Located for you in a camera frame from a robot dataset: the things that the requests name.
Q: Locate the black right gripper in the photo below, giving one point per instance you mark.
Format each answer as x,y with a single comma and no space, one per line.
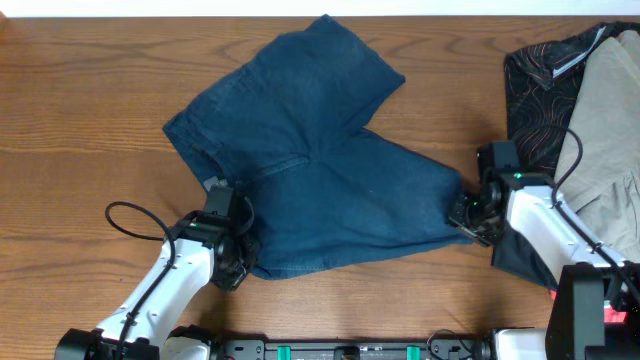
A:
455,217

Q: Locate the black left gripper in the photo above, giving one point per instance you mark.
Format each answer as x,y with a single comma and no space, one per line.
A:
233,279

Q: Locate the dark blue denim shorts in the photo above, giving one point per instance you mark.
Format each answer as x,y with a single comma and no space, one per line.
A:
290,130

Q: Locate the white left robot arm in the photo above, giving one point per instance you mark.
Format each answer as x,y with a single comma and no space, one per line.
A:
200,249

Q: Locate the beige khaki garment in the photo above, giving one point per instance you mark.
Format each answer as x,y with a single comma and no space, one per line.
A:
604,189

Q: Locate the black patterned garment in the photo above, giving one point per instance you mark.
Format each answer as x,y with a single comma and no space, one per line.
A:
542,83

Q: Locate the red white item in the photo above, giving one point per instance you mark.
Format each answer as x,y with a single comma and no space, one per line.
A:
579,306

